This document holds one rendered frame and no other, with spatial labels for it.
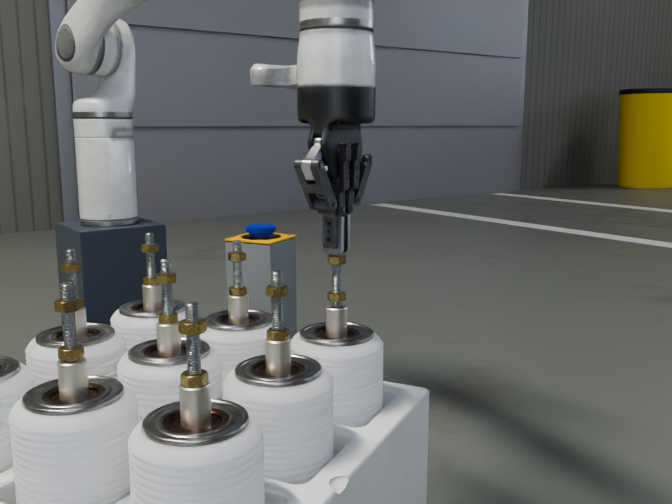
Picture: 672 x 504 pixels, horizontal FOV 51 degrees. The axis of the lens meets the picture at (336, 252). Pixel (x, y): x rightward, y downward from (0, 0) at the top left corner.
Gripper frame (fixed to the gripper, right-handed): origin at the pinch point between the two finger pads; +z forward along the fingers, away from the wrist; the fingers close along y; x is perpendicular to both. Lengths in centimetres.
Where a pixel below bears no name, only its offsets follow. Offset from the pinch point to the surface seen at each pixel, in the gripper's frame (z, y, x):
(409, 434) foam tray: 20.2, 1.1, -7.8
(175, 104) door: -19, 208, 188
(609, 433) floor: 36, 46, -24
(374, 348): 11.0, -0.8, -4.6
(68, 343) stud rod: 6.0, -24.2, 11.1
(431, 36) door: -62, 358, 113
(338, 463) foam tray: 17.5, -12.2, -6.3
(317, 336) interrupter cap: 10.3, -2.0, 1.1
